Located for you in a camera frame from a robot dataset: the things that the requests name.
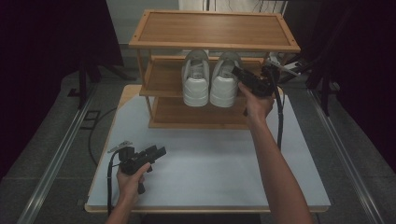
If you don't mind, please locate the white power strip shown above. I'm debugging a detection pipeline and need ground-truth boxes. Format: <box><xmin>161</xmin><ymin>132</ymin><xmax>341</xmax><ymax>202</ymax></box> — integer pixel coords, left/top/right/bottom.
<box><xmin>268</xmin><ymin>51</ymin><xmax>302</xmax><ymax>72</ymax></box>

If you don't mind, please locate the dark curtain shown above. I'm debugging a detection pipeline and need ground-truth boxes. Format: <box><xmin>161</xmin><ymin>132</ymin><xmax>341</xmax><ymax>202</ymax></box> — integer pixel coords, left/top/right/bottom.
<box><xmin>283</xmin><ymin>0</ymin><xmax>396</xmax><ymax>174</ymax></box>
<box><xmin>0</xmin><ymin>0</ymin><xmax>125</xmax><ymax>180</ymax></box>

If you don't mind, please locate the black metal stand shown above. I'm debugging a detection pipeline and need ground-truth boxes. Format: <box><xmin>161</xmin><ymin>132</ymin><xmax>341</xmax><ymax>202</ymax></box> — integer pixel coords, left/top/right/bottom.
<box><xmin>276</xmin><ymin>43</ymin><xmax>345</xmax><ymax>117</ymax></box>
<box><xmin>67</xmin><ymin>57</ymin><xmax>138</xmax><ymax>110</ymax></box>

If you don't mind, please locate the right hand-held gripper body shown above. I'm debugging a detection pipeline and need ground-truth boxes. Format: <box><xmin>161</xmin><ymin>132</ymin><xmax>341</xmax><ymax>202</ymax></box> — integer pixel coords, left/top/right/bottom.
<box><xmin>247</xmin><ymin>60</ymin><xmax>300</xmax><ymax>98</ymax></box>

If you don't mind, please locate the white sneaker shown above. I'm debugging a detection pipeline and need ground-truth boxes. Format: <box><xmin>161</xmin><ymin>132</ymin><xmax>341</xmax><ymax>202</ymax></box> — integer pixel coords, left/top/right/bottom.
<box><xmin>209</xmin><ymin>51</ymin><xmax>243</xmax><ymax>108</ymax></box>
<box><xmin>180</xmin><ymin>49</ymin><xmax>210</xmax><ymax>108</ymax></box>

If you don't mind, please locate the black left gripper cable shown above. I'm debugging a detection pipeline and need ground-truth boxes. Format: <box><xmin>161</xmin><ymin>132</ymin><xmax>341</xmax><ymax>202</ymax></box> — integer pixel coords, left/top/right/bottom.
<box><xmin>106</xmin><ymin>150</ymin><xmax>121</xmax><ymax>217</ymax></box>

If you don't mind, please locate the person's right hand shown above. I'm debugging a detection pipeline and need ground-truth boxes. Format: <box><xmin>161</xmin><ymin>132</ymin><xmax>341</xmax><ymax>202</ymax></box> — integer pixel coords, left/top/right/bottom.
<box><xmin>237</xmin><ymin>81</ymin><xmax>276</xmax><ymax>124</ymax></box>

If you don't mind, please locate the thin black floor cable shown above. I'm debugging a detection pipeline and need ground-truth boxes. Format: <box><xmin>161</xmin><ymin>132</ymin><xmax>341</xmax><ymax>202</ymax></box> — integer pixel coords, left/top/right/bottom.
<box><xmin>88</xmin><ymin>106</ymin><xmax>118</xmax><ymax>166</ymax></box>

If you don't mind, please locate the metal floor rail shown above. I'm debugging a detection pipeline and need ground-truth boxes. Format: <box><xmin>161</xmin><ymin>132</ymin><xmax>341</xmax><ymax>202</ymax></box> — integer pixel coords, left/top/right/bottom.
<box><xmin>305</xmin><ymin>88</ymin><xmax>387</xmax><ymax>224</ymax></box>
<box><xmin>16</xmin><ymin>86</ymin><xmax>98</xmax><ymax>224</ymax></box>

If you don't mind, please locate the person's left hand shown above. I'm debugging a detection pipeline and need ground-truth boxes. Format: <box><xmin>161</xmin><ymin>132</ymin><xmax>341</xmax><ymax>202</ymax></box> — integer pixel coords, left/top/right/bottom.
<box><xmin>116</xmin><ymin>163</ymin><xmax>152</xmax><ymax>203</ymax></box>

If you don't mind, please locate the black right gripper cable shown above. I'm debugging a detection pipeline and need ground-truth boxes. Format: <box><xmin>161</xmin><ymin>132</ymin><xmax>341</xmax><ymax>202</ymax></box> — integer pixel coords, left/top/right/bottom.
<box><xmin>270</xmin><ymin>66</ymin><xmax>285</xmax><ymax>151</ymax></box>

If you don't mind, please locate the black floor bracket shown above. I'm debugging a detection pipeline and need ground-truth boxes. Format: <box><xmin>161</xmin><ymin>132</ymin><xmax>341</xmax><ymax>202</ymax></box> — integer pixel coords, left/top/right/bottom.
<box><xmin>79</xmin><ymin>109</ymin><xmax>102</xmax><ymax>131</ymax></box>

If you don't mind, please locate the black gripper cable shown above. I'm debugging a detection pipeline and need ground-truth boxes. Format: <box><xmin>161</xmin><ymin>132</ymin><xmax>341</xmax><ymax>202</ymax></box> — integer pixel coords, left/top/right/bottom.
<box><xmin>270</xmin><ymin>66</ymin><xmax>285</xmax><ymax>151</ymax></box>
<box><xmin>106</xmin><ymin>150</ymin><xmax>121</xmax><ymax>217</ymax></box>

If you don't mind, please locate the wooden three-tier shoe rack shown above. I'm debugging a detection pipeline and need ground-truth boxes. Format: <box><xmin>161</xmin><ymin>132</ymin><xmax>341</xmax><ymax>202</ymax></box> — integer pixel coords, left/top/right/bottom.
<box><xmin>128</xmin><ymin>8</ymin><xmax>302</xmax><ymax>131</ymax></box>

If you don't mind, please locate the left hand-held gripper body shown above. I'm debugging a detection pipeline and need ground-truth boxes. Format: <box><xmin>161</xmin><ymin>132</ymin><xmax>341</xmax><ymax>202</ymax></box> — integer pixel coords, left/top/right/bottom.
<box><xmin>107</xmin><ymin>140</ymin><xmax>154</xmax><ymax>196</ymax></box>

